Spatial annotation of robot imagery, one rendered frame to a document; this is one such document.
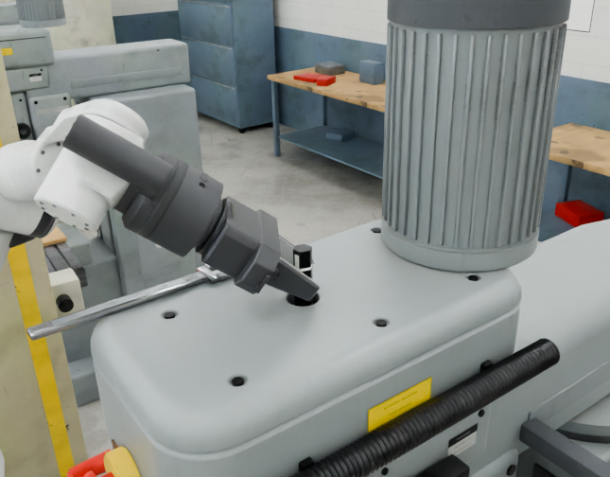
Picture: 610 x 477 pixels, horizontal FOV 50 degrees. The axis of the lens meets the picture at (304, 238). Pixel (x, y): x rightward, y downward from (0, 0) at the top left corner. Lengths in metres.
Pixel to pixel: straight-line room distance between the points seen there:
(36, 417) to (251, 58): 5.96
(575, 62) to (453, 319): 4.83
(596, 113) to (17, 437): 4.38
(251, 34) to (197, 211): 7.42
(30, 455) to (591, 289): 2.31
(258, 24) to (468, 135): 7.40
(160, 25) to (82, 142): 9.86
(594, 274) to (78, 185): 0.80
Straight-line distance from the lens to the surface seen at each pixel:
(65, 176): 0.66
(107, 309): 0.75
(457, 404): 0.74
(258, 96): 8.21
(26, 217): 0.90
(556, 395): 1.04
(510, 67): 0.74
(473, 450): 0.91
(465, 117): 0.74
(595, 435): 1.17
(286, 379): 0.62
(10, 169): 0.81
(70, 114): 0.73
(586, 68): 5.45
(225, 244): 0.66
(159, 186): 0.63
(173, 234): 0.66
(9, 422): 2.80
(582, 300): 1.06
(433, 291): 0.76
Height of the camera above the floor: 2.26
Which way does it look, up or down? 25 degrees down
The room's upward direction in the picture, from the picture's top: 2 degrees counter-clockwise
